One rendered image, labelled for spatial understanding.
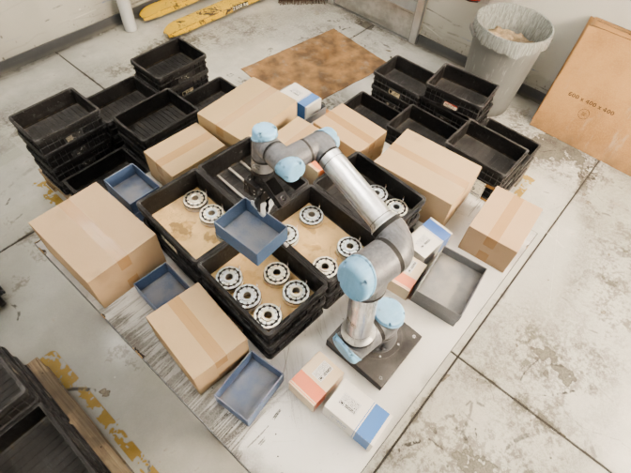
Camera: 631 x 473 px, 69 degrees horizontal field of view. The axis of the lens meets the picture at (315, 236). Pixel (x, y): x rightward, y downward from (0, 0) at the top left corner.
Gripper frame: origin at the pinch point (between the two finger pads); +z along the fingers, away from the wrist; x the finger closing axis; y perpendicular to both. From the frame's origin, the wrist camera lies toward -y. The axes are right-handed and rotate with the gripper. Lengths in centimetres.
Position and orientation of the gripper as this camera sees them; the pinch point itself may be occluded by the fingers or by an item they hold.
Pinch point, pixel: (266, 214)
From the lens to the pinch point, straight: 157.9
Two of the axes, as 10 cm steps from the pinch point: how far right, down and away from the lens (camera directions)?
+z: -1.2, 6.4, 7.6
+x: -6.7, 5.1, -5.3
